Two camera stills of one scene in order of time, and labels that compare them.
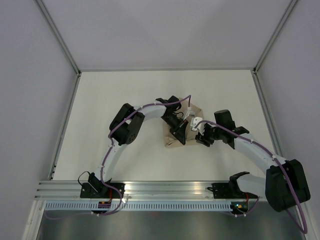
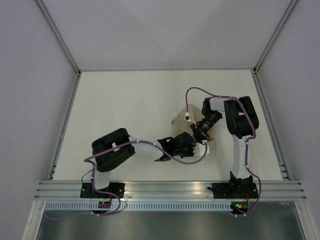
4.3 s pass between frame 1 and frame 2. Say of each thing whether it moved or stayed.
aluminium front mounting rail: stayed
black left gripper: moved
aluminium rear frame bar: stayed
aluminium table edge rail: stayed
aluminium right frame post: stayed
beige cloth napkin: moved
